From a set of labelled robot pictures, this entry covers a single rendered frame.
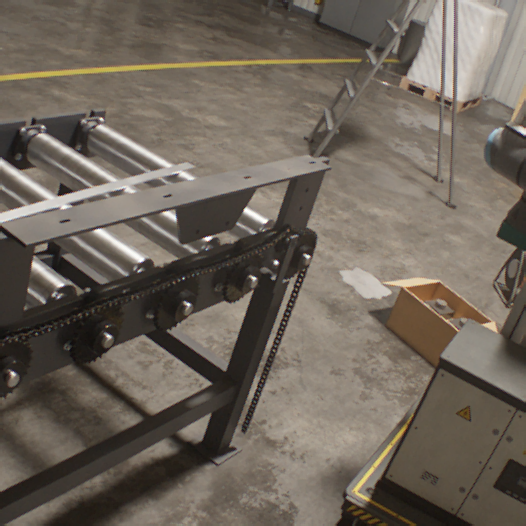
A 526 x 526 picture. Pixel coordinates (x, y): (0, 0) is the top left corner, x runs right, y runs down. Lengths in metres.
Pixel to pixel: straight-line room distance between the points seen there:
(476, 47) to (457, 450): 7.86
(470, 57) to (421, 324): 6.22
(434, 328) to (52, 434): 2.02
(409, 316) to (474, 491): 1.80
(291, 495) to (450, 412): 0.79
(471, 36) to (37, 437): 8.02
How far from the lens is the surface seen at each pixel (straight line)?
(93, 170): 2.67
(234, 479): 2.99
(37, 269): 2.04
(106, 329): 1.91
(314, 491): 3.07
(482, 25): 10.00
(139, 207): 1.86
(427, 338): 4.16
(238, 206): 2.29
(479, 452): 2.51
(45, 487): 2.27
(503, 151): 2.85
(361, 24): 12.38
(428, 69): 10.16
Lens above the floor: 1.93
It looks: 25 degrees down
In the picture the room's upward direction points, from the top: 18 degrees clockwise
